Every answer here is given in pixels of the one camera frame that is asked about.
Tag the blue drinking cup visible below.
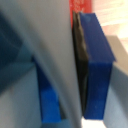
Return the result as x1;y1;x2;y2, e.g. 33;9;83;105
0;0;85;128

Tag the small red orange object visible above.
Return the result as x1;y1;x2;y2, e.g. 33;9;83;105
69;0;93;15

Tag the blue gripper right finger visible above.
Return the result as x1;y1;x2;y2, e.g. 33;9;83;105
72;11;117;121

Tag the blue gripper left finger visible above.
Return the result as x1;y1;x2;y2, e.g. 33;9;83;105
32;55;62;125

